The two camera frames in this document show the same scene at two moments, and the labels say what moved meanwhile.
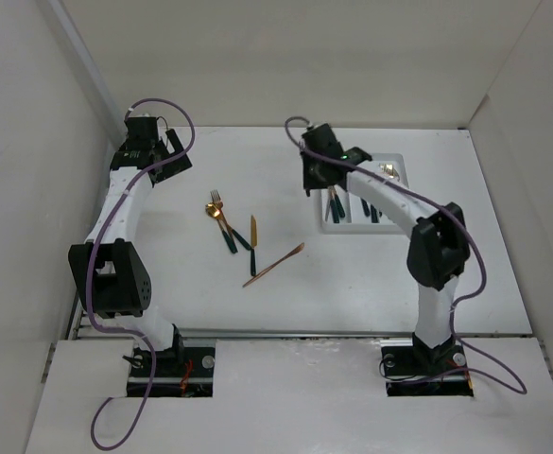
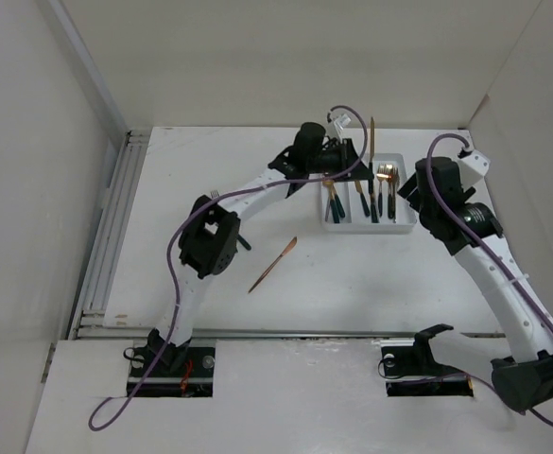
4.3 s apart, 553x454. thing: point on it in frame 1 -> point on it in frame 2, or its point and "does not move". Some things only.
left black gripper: [172, 168] -> [346, 158]
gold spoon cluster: [336, 207] does not move
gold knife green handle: [366, 207] does not move
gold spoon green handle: [334, 206] does not move
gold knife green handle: [253, 243] -> [372, 190]
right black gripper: [309, 182] -> [407, 187]
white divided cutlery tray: [346, 212] does not move
